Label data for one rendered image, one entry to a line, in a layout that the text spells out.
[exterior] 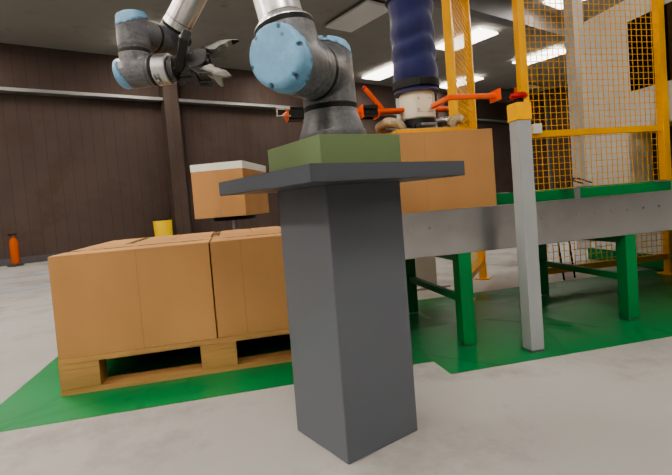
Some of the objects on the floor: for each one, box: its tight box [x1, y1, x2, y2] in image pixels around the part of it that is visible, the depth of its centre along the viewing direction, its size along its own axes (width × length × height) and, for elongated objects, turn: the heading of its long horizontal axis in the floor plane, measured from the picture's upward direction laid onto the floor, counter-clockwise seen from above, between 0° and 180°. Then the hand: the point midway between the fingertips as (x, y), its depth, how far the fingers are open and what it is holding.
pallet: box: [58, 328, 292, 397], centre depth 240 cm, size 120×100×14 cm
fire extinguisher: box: [7, 234, 24, 267], centre depth 798 cm, size 25×24×56 cm
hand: (235, 55), depth 132 cm, fingers open, 14 cm apart
